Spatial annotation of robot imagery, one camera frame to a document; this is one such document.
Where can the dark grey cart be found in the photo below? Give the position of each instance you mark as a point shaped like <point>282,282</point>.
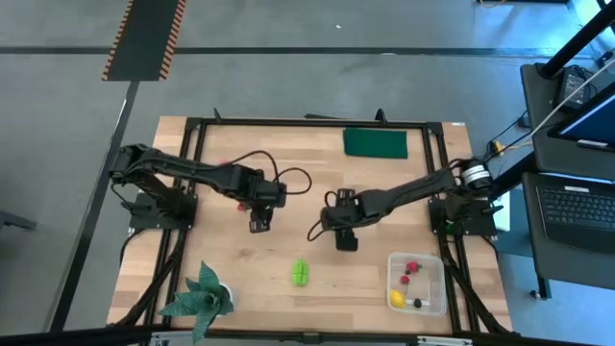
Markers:
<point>538,125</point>

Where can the black laptop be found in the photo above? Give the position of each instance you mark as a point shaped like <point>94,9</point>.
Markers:
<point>576,211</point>

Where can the black aluminium table frame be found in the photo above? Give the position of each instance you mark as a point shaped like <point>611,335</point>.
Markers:
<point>312,123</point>

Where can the white box beside table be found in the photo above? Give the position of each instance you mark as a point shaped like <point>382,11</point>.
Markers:
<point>503,214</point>

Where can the red cherry toy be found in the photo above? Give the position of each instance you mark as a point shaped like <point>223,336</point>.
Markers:
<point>405,279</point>

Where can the small red fruit toy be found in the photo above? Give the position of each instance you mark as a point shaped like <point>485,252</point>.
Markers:
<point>241,207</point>

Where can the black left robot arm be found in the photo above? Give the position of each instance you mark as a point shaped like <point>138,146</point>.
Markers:
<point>192,170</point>

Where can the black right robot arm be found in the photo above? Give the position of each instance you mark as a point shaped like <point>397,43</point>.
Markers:
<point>408,192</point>

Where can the black front crossbar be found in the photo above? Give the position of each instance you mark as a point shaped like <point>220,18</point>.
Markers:
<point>72,336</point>

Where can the black power adapter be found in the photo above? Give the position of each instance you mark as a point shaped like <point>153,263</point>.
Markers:
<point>572,86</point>

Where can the red strawberry toy green leaves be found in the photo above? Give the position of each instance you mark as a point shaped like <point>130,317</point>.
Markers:
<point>411,265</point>

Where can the computer monitor on cart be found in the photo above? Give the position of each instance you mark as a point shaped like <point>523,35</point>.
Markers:
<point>591,122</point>

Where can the yellow lemon toy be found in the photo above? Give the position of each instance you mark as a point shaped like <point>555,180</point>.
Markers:
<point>397,298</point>

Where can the dark round fruit toy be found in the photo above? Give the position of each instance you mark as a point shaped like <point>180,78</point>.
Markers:
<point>417,303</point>

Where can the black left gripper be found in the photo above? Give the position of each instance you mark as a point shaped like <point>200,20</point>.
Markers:
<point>264,194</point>

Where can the black orange striped floor mat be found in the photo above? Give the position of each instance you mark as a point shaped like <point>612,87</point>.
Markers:
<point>144,43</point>

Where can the black diagonal pole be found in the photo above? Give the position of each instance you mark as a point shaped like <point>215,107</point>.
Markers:
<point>576,41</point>

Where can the artificial green potted plant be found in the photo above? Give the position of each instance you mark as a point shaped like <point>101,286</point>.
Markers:
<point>204,300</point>

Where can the black furniture foot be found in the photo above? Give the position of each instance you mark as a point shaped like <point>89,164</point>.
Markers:
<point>14,221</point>

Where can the green folded cloth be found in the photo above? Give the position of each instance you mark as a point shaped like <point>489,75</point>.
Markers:
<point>376,143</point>

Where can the yellow plug connector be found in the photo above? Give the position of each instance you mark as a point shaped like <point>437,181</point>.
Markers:
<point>498,146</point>

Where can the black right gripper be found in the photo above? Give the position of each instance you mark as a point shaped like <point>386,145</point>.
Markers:
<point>341,216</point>

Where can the clear plastic tupperware container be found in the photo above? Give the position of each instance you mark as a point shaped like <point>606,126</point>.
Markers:
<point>432,288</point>

